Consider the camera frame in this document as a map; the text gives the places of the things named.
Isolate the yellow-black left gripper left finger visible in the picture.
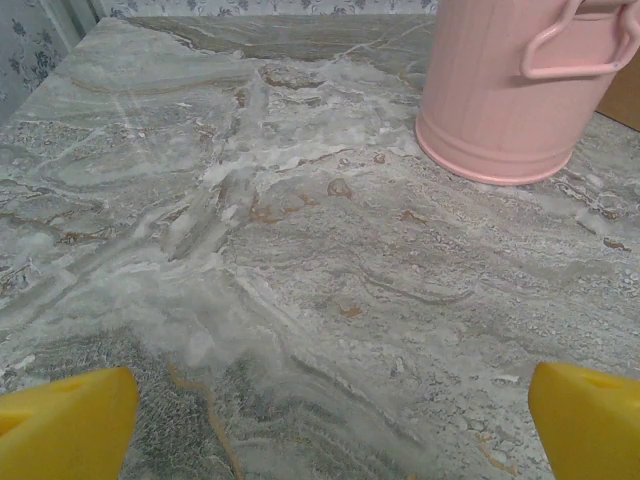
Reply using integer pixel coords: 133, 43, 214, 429
0, 367, 141, 480

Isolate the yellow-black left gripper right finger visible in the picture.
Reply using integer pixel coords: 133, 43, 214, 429
528, 362, 640, 480

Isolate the pink ribbed metal cup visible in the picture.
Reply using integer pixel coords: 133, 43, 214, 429
414, 0, 640, 187

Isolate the left aluminium frame post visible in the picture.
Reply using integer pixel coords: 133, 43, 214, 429
67, 0, 101, 49

